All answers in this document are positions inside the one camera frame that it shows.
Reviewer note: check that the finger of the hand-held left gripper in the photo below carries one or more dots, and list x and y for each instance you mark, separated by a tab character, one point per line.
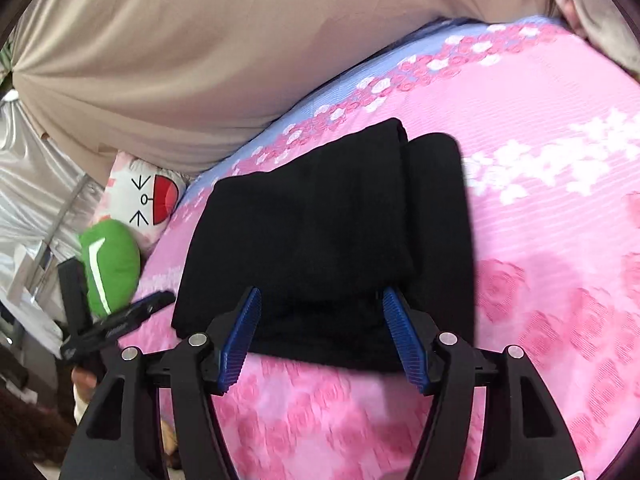
75	290
145	310

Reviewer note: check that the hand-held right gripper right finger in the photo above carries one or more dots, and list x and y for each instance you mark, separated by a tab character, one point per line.
405	340

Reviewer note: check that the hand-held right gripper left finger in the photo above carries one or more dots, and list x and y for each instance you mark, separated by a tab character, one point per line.
242	340

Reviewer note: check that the black pants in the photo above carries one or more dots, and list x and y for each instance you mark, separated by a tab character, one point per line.
310	240

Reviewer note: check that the person's left hand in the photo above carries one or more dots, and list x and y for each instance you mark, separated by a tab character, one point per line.
84	381

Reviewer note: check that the green plush pillow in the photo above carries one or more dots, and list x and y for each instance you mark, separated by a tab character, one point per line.
112	260

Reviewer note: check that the white furniture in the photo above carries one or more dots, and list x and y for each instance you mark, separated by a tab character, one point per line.
25	275

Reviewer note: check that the grey metal rod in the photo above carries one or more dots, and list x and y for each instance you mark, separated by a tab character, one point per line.
70	212

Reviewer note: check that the dark brown fuzzy cloth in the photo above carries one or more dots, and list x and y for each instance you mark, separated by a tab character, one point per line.
25	427

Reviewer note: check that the white cartoon face pillow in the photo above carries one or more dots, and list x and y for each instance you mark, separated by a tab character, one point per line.
125	185

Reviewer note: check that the shiny satin curtain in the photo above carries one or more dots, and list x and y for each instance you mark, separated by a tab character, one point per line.
40	175

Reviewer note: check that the pink floral bedsheet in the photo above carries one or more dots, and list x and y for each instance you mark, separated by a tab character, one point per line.
525	185

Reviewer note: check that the beige quilt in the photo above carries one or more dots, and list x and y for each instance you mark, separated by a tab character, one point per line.
200	60

